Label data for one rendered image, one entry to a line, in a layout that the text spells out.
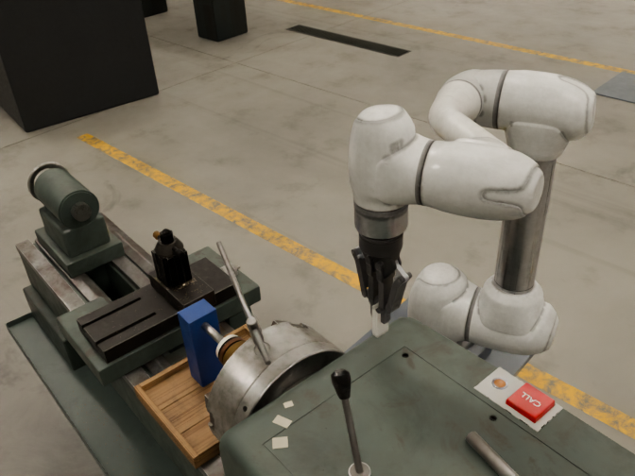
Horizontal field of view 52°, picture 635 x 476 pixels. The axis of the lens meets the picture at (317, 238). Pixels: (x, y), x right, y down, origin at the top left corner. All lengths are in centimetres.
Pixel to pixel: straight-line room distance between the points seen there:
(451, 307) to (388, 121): 89
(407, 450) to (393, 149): 50
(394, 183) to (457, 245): 282
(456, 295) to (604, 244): 228
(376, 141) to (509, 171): 19
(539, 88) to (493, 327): 63
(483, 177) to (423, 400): 45
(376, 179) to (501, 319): 84
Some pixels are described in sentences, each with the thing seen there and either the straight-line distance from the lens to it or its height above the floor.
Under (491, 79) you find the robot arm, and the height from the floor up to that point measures 163.
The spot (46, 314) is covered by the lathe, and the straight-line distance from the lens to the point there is 252.
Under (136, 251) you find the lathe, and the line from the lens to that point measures 237.
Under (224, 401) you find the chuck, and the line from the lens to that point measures 135.
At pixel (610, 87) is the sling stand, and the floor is 1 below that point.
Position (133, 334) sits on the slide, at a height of 97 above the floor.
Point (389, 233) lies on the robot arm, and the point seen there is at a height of 157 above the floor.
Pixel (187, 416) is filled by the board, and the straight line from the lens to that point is 172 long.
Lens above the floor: 215
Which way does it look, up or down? 34 degrees down
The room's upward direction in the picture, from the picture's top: 4 degrees counter-clockwise
